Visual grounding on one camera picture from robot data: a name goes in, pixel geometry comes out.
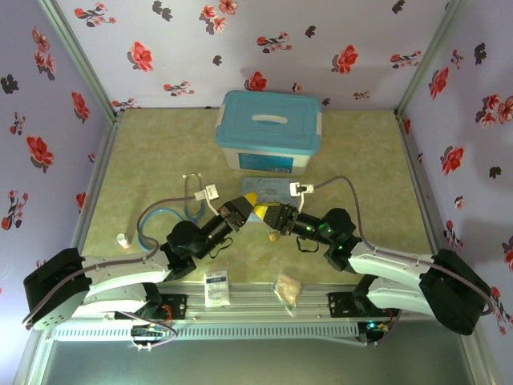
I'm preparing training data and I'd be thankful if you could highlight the aluminium table edge rail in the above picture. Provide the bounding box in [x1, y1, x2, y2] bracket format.
[394, 113, 442, 254]
[71, 115, 123, 253]

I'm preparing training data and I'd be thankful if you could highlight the white slotted cable duct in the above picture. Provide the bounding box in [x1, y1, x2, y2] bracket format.
[53, 322, 361, 342]

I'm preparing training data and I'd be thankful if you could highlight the small electronics board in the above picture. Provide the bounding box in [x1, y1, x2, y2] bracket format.
[131, 322, 169, 352]
[359, 318, 392, 347]

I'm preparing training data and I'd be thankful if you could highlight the clear bag with beige contents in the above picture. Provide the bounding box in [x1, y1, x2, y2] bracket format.
[273, 272, 303, 318]

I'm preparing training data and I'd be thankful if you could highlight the brass padlock with long shackle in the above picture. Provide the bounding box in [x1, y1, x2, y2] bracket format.
[262, 219, 281, 244]

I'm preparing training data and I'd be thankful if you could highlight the aluminium frame post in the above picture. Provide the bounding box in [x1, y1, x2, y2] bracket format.
[38, 0, 122, 122]
[14, 332, 56, 385]
[394, 0, 469, 121]

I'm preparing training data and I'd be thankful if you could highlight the white paper packet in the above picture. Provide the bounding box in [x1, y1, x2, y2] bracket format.
[203, 269, 230, 309]

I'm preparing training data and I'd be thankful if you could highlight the stethoscope with blue tube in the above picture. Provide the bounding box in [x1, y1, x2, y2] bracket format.
[137, 172, 205, 250]

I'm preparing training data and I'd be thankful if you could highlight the black strap loop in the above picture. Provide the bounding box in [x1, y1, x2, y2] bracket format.
[207, 235, 236, 260]
[295, 235, 322, 254]

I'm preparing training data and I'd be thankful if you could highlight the light blue printed pouch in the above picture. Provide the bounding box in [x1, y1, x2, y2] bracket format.
[241, 176, 301, 207]

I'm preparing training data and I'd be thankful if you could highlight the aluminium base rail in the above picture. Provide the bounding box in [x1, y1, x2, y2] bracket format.
[158, 282, 364, 324]

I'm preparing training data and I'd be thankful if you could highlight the storage box with blue lid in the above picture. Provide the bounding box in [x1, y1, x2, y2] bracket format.
[214, 89, 324, 176]

